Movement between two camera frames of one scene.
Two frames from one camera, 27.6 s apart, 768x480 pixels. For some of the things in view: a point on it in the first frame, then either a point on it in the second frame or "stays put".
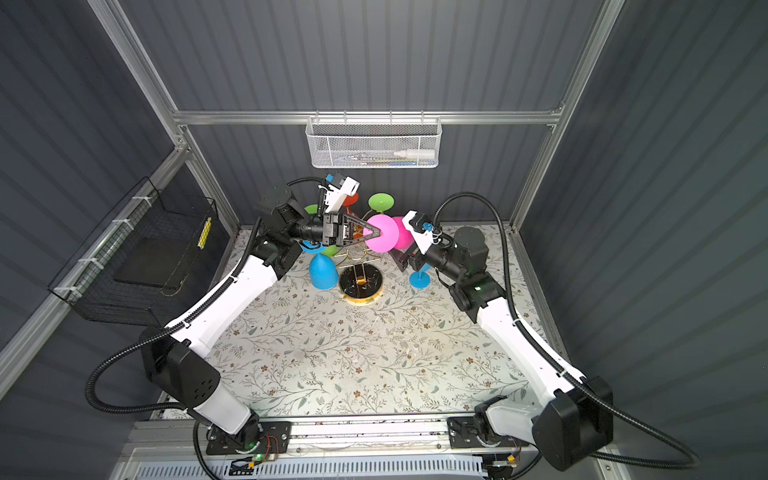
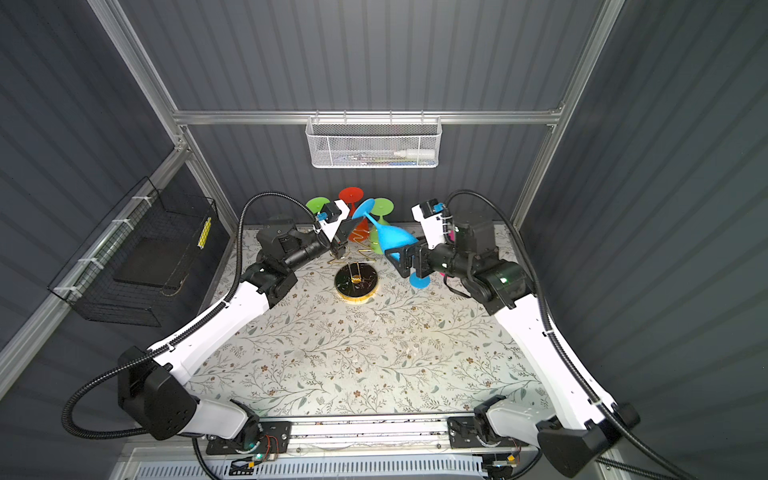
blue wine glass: (421, 279) stays put
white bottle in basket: (417, 154) stays put
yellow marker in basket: (203, 238) stays put
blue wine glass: (323, 272) to (391, 238)
